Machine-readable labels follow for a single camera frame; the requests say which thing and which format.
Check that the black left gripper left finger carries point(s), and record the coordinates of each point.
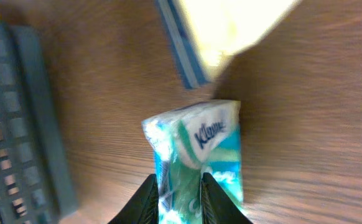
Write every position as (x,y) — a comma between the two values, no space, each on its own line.
(142,208)

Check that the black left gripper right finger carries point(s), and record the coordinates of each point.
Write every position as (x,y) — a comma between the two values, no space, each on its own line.
(217,207)

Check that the teal tissue pack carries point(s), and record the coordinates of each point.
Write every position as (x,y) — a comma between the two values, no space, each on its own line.
(188,142)

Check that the beige wet wipes pack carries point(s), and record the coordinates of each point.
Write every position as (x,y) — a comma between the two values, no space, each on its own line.
(205,35)

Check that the grey plastic mesh basket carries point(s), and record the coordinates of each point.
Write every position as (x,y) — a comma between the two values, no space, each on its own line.
(35,184)

